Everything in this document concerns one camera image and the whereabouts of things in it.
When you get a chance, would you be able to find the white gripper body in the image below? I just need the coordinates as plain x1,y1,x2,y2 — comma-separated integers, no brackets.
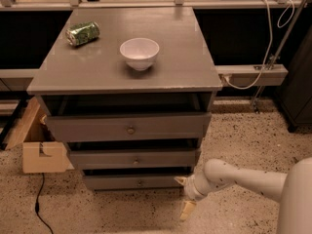
184,174,211,201

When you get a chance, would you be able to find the grey bottom drawer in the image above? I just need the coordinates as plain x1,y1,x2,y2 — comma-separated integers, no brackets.
83,174,188,190

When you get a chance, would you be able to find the grey drawer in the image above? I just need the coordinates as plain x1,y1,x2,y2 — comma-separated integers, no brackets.
69,148,201,170
83,174,188,190
46,113,212,142

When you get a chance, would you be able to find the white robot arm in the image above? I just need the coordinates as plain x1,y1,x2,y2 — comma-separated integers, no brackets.
175,158,312,234

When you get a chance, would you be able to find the grey top drawer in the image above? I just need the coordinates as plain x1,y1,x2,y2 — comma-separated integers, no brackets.
46,113,212,142

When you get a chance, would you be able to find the grey middle drawer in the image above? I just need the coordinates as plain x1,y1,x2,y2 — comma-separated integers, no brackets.
69,148,201,170

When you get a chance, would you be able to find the grey drawer cabinet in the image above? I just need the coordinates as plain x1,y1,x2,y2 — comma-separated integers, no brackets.
27,7,221,178

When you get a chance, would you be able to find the metal diagonal rod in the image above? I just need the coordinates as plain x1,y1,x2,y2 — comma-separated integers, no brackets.
251,0,308,113

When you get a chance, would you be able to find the dark cabinet at right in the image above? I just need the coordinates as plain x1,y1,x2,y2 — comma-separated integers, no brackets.
276,26,312,133

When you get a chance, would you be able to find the white bowl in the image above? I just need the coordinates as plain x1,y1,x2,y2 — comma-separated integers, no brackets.
119,38,160,71

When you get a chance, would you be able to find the wooden block fixture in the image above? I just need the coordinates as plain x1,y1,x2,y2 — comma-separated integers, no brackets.
6,97,74,174

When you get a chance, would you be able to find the green crushed soda can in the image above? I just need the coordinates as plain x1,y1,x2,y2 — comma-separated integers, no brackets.
65,21,99,47

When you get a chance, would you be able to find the grey rail beam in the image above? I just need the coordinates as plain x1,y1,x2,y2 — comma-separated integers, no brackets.
215,64,288,88

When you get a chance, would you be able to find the black floor cable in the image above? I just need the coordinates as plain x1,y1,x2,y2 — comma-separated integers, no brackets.
34,173,55,234

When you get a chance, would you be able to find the white hanging cable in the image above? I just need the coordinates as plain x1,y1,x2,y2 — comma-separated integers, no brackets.
222,0,296,91

